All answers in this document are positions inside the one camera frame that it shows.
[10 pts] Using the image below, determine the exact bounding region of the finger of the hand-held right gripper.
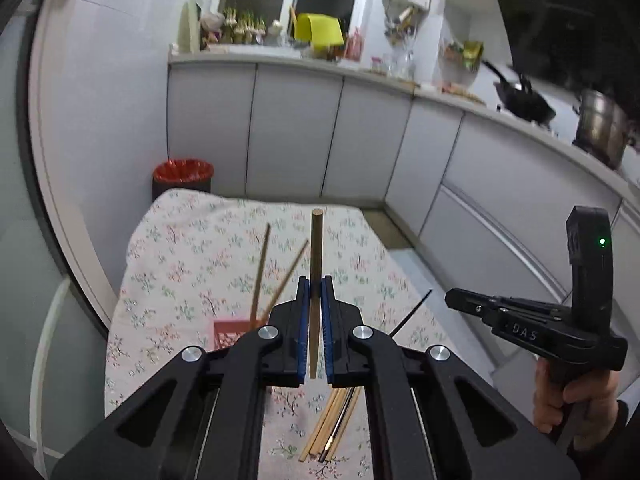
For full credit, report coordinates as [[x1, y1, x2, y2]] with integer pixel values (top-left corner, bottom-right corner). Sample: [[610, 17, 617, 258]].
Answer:
[[444, 287, 571, 322]]

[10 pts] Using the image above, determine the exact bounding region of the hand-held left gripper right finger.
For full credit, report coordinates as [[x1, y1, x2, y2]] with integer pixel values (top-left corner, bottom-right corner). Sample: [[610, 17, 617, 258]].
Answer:
[[321, 275, 583, 480]]

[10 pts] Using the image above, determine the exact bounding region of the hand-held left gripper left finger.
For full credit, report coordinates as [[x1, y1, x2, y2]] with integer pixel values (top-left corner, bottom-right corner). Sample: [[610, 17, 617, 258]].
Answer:
[[52, 276, 308, 480]]

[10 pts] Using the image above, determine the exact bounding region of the black chopstick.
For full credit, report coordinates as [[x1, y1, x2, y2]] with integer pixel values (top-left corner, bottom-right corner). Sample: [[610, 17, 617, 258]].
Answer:
[[318, 389, 358, 462], [391, 289, 434, 337]]

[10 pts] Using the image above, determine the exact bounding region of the pink plastic basket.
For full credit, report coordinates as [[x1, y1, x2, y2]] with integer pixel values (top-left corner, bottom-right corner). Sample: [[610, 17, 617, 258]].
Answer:
[[212, 316, 261, 352]]

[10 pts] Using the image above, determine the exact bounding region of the wooden chopstick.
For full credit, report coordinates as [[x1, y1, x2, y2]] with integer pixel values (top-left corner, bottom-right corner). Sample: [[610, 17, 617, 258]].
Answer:
[[250, 223, 272, 321], [262, 240, 311, 318], [307, 208, 324, 379]]

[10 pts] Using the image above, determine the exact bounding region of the bunch of wooden chopsticks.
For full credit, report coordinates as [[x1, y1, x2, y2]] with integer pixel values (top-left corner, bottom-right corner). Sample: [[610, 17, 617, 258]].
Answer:
[[298, 387, 362, 462]]

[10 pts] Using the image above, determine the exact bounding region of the person's right hand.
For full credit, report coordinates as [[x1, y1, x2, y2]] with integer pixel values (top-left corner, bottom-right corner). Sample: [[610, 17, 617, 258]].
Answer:
[[532, 360, 621, 453]]

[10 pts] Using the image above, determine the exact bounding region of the floral tablecloth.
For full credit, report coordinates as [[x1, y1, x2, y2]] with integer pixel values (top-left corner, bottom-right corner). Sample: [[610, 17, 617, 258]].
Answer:
[[104, 188, 493, 480]]

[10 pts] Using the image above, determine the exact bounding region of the steel pot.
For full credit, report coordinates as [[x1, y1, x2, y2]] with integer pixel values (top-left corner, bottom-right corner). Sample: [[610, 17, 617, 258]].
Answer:
[[572, 88, 637, 169]]

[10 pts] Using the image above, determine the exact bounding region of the black wok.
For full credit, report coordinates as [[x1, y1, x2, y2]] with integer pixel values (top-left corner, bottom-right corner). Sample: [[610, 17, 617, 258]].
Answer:
[[481, 60, 557, 124]]

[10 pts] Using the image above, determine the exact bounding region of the row of white cabinet doors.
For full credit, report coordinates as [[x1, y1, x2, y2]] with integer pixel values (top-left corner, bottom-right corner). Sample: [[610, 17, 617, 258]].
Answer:
[[166, 60, 640, 376]]

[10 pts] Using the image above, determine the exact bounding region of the trash bin with red liner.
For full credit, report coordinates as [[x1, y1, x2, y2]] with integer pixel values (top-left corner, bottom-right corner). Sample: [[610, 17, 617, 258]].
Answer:
[[152, 158, 215, 201]]

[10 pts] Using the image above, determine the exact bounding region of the green yellow packet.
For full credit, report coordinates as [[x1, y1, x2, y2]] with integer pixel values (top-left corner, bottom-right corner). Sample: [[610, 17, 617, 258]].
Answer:
[[462, 41, 484, 72]]

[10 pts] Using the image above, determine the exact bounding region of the glass carafe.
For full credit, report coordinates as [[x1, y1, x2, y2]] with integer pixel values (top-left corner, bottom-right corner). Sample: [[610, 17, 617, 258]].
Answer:
[[395, 35, 417, 79]]

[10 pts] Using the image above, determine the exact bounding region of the frosted glass door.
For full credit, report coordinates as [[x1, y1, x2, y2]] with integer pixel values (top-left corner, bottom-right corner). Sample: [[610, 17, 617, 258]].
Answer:
[[0, 0, 118, 461]]

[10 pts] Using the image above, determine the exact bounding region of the yellow folded sheet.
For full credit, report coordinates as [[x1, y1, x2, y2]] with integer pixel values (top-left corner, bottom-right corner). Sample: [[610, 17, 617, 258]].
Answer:
[[294, 12, 344, 47]]

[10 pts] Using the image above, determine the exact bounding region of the row of sprouting garlic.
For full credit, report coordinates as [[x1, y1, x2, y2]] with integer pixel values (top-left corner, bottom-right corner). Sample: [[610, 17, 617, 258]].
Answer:
[[222, 6, 267, 44]]

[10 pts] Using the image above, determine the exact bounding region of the grey plastic bag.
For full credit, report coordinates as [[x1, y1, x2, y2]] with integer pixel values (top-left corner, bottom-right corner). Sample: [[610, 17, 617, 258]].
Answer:
[[200, 11, 227, 37]]

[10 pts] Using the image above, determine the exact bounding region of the pale oval tray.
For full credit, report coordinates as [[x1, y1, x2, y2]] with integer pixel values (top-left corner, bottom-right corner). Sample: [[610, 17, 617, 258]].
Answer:
[[178, 0, 199, 54]]

